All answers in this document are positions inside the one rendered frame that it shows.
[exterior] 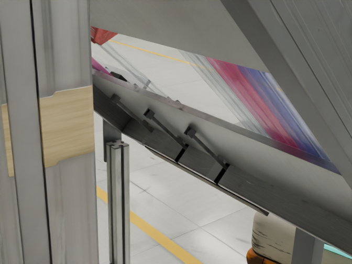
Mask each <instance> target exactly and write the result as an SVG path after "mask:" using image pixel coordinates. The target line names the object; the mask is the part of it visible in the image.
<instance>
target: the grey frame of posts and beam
mask: <svg viewBox="0 0 352 264"><path fill-rule="evenodd" d="M30 9H31V22H32V35H33V42H34V55H35V68H36V81H37V94H38V107H39V120H40V133H41V146H42V159H43V173H44V180H45V193H46V206H47V219H48V232H49V245H50V258H51V264H99V250H98V222H97V194H96V165H95V137H94V109H93V80H92V52H91V24H90V0H30ZM106 163H107V201H108V238H109V260H110V261H111V262H112V264H130V191H129V144H128V143H126V142H125V143H124V141H122V140H120V139H119V140H116V141H115V142H114V143H113V142H107V143H106ZM0 264H24V262H23V252H22V246H21V236H20V226H19V216H18V206H17V196H16V186H15V176H14V166H13V156H12V146H11V140H10V130H9V120H8V110H7V100H6V91H5V80H4V70H3V61H2V51H1V41H0Z"/></svg>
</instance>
